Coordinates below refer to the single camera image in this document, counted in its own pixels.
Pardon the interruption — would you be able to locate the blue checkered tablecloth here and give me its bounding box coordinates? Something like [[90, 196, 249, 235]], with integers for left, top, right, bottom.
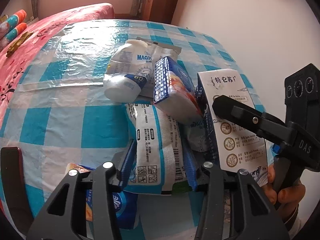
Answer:
[[0, 19, 276, 240]]

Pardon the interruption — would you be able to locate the blue white milk carton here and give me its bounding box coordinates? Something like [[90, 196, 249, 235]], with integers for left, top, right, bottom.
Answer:
[[196, 69, 268, 186]]

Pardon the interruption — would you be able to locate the olive crumpled cloth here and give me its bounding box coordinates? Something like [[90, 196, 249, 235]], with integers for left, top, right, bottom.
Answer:
[[6, 31, 33, 57]]

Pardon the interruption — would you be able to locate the rolled colourful quilt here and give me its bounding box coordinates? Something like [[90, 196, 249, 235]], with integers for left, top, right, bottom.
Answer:
[[0, 9, 27, 50]]

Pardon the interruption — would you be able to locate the white Magicday yogurt bottle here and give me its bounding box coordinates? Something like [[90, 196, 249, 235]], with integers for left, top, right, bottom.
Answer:
[[103, 40, 155, 103]]

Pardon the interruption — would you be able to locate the pink love you bed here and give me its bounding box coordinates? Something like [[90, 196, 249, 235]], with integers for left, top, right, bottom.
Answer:
[[1, 3, 115, 122]]

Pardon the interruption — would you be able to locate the person's right hand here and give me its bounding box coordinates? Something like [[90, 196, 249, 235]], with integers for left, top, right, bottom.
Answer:
[[261, 164, 306, 220]]

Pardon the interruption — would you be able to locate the blue Vinda tissue pack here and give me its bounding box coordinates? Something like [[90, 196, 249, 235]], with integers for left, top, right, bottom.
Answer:
[[65, 162, 141, 230]]

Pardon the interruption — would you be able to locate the white blue wet wipes pack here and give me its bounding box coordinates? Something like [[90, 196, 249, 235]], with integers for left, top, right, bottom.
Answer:
[[124, 103, 191, 195]]

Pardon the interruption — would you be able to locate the blue grid tissue box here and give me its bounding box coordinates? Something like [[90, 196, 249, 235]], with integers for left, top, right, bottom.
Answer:
[[153, 56, 202, 125]]

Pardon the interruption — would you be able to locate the silver foil pouch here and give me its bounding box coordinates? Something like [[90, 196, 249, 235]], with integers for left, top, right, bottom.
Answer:
[[136, 37, 182, 98]]

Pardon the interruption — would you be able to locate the black smartphone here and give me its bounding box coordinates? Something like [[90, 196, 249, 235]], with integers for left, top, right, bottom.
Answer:
[[1, 147, 34, 235]]

